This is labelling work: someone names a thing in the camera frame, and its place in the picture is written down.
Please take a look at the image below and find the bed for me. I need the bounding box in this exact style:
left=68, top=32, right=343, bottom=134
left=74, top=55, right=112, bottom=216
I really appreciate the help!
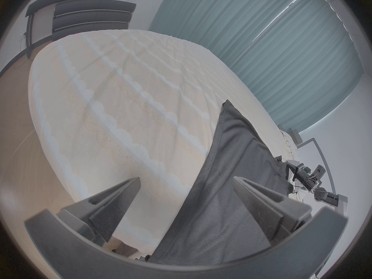
left=28, top=29, right=336, bottom=256

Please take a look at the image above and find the black T-shirt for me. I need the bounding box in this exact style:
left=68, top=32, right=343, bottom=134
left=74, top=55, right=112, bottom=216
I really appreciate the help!
left=147, top=99, right=294, bottom=265

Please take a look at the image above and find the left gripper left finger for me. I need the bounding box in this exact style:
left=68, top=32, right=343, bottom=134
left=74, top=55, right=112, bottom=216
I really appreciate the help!
left=58, top=177, right=142, bottom=247

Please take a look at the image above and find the blue-green curtain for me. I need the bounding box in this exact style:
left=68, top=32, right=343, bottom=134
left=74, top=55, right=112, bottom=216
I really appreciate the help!
left=149, top=0, right=365, bottom=131

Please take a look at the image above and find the white printed pillow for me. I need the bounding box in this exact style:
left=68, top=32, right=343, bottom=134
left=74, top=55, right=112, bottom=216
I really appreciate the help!
left=279, top=130, right=300, bottom=159

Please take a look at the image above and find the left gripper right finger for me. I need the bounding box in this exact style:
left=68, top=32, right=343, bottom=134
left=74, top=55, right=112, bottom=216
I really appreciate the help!
left=232, top=176, right=313, bottom=245

